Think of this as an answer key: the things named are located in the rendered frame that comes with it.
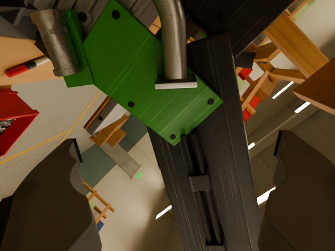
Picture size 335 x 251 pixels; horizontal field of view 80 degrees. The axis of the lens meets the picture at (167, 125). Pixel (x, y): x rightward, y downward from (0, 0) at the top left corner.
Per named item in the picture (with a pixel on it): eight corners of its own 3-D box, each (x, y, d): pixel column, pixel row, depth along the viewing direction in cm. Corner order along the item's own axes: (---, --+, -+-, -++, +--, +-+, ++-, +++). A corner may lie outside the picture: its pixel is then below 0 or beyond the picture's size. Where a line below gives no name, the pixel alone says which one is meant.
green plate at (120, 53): (89, 55, 36) (175, 124, 42) (67, 65, 29) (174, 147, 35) (126, 0, 32) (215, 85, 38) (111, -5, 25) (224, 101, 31)
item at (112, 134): (102, 128, 735) (117, 143, 739) (88, 138, 665) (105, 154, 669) (119, 107, 676) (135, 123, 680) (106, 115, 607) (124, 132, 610)
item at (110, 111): (113, 111, 64) (120, 117, 64) (82, 127, 49) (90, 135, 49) (203, 3, 49) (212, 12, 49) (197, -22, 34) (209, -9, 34)
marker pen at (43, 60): (55, 50, 53) (60, 54, 53) (55, 54, 54) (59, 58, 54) (4, 69, 44) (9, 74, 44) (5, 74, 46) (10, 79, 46)
